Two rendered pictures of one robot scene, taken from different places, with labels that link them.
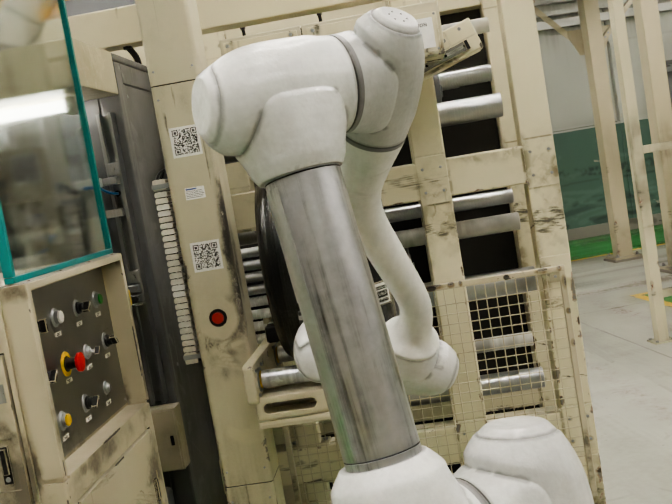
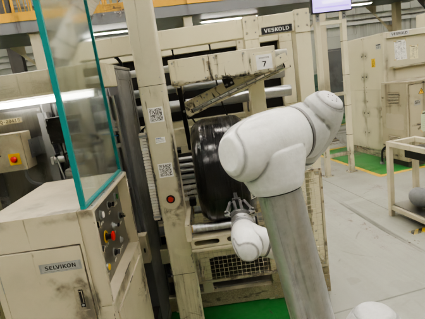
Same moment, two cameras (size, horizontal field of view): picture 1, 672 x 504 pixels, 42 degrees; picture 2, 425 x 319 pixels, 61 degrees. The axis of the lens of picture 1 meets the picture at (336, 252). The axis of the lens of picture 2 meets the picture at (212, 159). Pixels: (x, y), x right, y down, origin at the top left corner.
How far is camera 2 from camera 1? 52 cm
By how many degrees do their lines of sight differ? 9
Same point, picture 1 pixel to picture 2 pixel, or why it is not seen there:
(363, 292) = (316, 259)
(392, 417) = not seen: outside the picture
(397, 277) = not seen: hidden behind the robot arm
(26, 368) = (92, 251)
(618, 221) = not seen: hidden behind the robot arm
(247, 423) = (183, 247)
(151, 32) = (138, 59)
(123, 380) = (126, 231)
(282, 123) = (279, 168)
